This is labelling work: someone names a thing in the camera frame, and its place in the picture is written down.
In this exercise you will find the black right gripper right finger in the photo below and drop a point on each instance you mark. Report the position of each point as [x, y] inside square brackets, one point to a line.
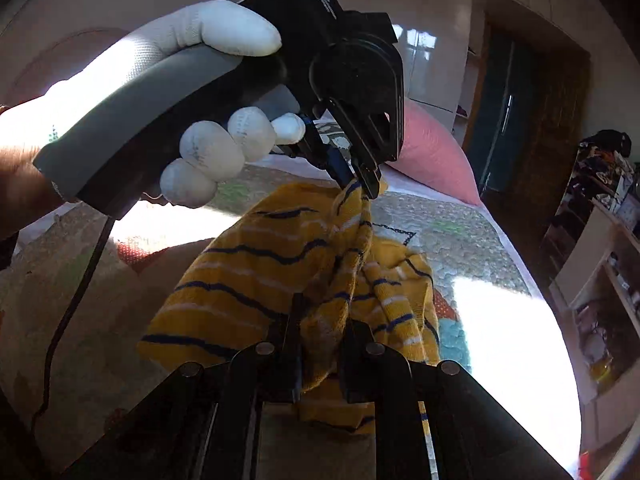
[435, 421]

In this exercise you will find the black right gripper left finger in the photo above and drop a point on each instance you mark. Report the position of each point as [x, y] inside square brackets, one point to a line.
[203, 422]

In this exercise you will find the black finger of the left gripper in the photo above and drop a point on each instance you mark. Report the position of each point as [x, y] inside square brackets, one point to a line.
[364, 130]

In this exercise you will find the yellow striped knit sweater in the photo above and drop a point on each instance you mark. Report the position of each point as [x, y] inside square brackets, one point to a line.
[310, 250]

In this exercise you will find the white gloved left hand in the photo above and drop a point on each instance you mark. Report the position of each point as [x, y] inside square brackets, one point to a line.
[209, 153]

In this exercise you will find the pink checked pillow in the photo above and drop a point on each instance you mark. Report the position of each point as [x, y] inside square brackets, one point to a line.
[430, 156]

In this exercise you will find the dark wooden door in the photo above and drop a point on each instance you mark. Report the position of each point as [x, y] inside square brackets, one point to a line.
[526, 128]

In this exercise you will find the quilted patchwork bedspread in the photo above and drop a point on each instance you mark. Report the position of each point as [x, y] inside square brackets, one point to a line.
[499, 327]

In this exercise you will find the white wall shelf unit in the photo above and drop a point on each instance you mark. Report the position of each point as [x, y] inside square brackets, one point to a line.
[593, 240]

